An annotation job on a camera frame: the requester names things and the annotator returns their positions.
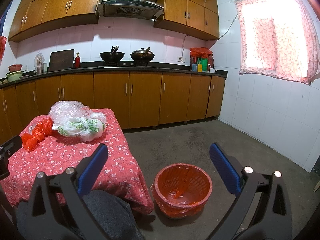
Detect white green printed plastic bag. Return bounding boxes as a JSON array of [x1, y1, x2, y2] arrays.
[[52, 117, 106, 142]]

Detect wooden kitchen cabinets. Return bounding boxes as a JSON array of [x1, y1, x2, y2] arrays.
[[1, 69, 227, 142], [8, 0, 219, 42]]

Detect red bag on counter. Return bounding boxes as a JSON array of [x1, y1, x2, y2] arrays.
[[189, 47, 213, 59]]

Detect red floral tablecloth table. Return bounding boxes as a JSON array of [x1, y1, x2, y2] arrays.
[[1, 108, 154, 215]]

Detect dark cutting board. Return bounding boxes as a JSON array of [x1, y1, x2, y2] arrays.
[[48, 49, 74, 72]]

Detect clear jar with bag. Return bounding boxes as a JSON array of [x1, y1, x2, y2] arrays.
[[34, 52, 44, 74]]

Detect clear bubble wrap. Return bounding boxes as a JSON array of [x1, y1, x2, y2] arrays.
[[48, 101, 107, 124]]

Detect red basin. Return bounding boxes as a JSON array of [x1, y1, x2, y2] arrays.
[[8, 64, 22, 72]]

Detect black wok left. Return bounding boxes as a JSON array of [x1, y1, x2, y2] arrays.
[[100, 46, 125, 64]]

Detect black lidded wok right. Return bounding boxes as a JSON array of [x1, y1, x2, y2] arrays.
[[130, 47, 155, 66]]

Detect red bottle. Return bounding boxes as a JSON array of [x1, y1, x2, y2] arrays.
[[74, 52, 81, 68]]

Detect hanging red bag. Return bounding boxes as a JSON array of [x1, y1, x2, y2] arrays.
[[0, 36, 7, 64]]

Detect upper wooden kitchen cabinets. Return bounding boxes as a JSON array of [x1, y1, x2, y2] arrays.
[[8, 0, 219, 42]]

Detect pink floral window curtain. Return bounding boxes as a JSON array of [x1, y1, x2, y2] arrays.
[[235, 0, 319, 85]]

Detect red plastic trash basket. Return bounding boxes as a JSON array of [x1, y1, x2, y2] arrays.
[[150, 163, 213, 219]]

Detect steel range hood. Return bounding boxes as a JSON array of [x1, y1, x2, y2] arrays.
[[97, 0, 164, 21]]

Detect green package on counter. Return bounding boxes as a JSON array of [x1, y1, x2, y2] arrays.
[[197, 57, 208, 72]]

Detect black countertop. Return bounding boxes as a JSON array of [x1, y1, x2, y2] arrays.
[[1, 61, 228, 89]]

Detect lower wooden kitchen cabinets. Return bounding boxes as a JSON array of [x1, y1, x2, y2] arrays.
[[1, 69, 227, 142]]

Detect red plastic bag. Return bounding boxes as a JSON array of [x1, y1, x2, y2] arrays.
[[21, 118, 53, 151]]

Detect white mug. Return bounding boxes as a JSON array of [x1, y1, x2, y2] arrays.
[[209, 68, 216, 74]]

